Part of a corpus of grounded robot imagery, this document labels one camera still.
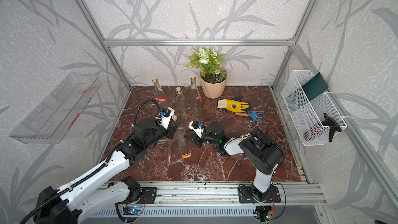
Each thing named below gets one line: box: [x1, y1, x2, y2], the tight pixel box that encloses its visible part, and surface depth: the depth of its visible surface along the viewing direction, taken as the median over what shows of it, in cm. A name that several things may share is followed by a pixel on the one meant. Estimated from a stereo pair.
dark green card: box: [301, 72, 330, 102], surface depth 72 cm
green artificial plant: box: [183, 47, 229, 84], surface depth 98 cm
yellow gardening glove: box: [217, 99, 250, 113], surface depth 110 cm
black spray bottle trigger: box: [321, 113, 343, 143], surface depth 58 cm
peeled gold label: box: [181, 149, 192, 160], surface depth 88 cm
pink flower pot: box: [199, 66, 229, 100], surface depth 105 cm
